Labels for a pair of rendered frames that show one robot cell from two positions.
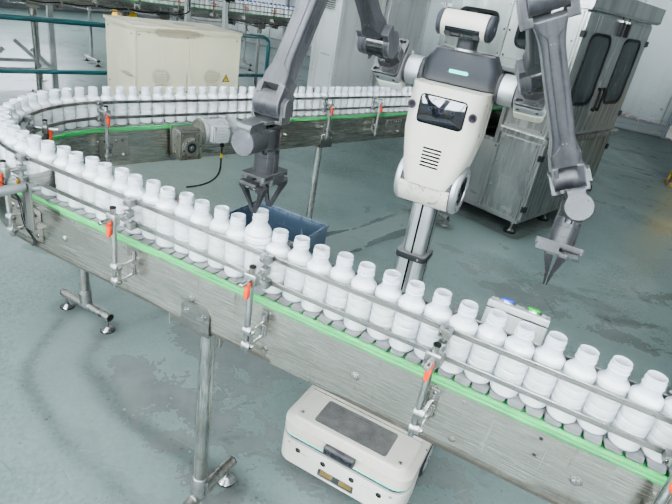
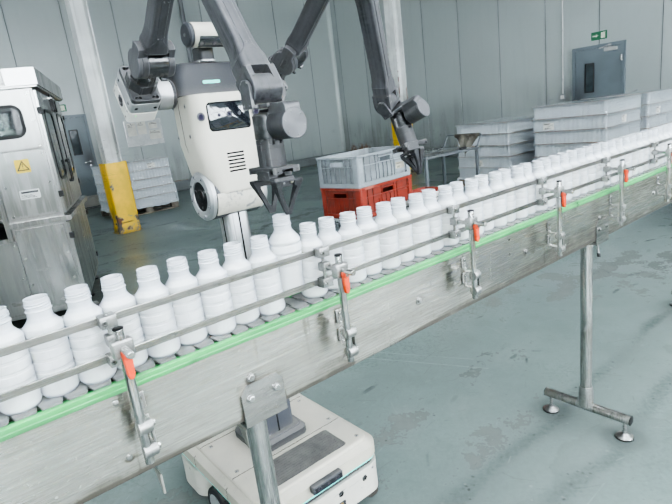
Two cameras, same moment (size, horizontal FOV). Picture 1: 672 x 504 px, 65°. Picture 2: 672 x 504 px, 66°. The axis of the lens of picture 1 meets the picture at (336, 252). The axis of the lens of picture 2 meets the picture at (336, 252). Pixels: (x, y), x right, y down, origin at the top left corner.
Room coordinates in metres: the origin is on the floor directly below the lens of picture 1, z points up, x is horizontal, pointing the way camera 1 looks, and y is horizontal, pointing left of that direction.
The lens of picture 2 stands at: (0.56, 1.09, 1.39)
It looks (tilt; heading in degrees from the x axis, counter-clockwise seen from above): 15 degrees down; 298
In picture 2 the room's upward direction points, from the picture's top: 7 degrees counter-clockwise
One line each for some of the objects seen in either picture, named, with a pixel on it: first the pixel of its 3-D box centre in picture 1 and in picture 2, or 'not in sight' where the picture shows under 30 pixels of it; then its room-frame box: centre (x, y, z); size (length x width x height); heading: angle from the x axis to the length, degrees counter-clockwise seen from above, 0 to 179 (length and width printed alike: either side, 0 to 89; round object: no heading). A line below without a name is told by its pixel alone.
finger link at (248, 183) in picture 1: (258, 193); (282, 191); (1.15, 0.20, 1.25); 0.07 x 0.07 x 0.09; 66
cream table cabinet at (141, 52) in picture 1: (174, 88); not in sight; (5.24, 1.86, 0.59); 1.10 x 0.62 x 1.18; 138
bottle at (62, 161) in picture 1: (65, 173); not in sight; (1.46, 0.84, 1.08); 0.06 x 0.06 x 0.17
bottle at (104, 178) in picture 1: (105, 191); (7, 359); (1.38, 0.68, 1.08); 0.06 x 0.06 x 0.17
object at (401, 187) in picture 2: not in sight; (368, 195); (2.13, -2.44, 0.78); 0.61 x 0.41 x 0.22; 73
